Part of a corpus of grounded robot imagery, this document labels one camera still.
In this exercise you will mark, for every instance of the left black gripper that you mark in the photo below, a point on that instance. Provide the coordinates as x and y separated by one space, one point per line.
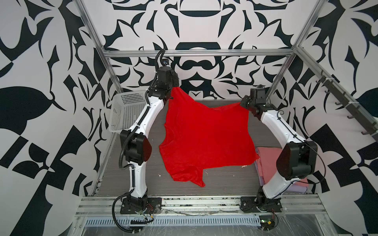
174 77

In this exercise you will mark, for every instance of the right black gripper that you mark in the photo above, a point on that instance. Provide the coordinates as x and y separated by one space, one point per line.
243 103

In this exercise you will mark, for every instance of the red t-shirt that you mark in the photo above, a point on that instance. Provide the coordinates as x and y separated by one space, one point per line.
198 138

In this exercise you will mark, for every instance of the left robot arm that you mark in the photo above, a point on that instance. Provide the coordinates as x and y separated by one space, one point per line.
136 148

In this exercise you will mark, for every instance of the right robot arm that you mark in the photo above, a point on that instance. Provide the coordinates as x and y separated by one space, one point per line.
298 157

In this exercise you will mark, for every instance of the white plastic basket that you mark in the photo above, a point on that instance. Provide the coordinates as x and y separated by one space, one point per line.
128 111

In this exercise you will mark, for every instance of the folded lavender t-shirt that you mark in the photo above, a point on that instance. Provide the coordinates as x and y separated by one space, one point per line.
295 188

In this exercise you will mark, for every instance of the small green-lit circuit board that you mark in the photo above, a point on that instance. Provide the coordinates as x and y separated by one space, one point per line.
267 222

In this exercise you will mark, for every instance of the aluminium frame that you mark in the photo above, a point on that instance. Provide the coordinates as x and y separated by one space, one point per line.
296 51

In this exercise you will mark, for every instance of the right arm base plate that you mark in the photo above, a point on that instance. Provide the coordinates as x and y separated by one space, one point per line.
260 204

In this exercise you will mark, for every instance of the wall hook rail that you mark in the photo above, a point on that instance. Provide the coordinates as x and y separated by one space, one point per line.
345 100

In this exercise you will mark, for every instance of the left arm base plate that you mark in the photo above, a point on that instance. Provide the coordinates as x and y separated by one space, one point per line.
132 205

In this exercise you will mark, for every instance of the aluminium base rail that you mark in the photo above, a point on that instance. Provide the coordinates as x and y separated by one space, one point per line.
190 205

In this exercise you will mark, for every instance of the white slotted cable duct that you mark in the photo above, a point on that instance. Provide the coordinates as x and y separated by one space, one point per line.
203 220

